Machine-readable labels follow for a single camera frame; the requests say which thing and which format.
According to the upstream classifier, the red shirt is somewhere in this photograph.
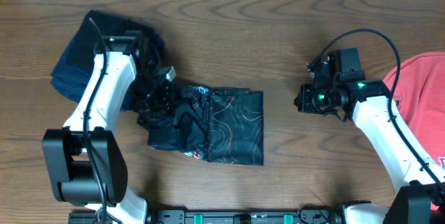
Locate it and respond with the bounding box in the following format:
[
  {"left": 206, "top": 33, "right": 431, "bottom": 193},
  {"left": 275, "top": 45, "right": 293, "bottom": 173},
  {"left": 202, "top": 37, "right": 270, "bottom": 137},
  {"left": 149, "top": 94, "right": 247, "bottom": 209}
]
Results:
[{"left": 394, "top": 51, "right": 445, "bottom": 167}]

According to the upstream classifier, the black jersey with orange contour lines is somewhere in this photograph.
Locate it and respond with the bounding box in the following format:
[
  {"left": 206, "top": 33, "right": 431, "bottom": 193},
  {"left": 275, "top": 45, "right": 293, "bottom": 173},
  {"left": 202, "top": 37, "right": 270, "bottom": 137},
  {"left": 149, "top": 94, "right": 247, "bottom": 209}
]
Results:
[{"left": 137, "top": 86, "right": 264, "bottom": 166}]

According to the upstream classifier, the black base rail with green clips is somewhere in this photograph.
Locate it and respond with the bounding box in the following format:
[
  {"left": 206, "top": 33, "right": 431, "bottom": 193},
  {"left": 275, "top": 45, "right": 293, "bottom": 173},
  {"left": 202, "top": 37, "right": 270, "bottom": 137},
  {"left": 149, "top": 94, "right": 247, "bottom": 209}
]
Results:
[{"left": 67, "top": 202, "right": 343, "bottom": 224}]

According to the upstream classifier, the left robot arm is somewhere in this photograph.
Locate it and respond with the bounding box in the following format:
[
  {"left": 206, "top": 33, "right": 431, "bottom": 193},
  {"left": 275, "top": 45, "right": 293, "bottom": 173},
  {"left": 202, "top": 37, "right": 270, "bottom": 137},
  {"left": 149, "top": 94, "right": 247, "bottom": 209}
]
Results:
[{"left": 42, "top": 31, "right": 162, "bottom": 223}]

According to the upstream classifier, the folded dark navy clothes stack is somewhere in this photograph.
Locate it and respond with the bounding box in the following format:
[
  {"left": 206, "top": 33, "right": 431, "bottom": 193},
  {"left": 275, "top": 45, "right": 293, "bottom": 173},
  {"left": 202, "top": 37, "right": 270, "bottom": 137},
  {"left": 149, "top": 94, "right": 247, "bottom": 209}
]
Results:
[{"left": 51, "top": 10, "right": 164, "bottom": 102}]

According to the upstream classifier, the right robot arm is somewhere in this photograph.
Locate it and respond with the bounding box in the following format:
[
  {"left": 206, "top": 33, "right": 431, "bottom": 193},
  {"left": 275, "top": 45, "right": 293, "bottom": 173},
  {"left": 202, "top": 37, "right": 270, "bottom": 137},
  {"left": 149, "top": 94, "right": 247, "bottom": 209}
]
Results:
[{"left": 294, "top": 80, "right": 444, "bottom": 223}]

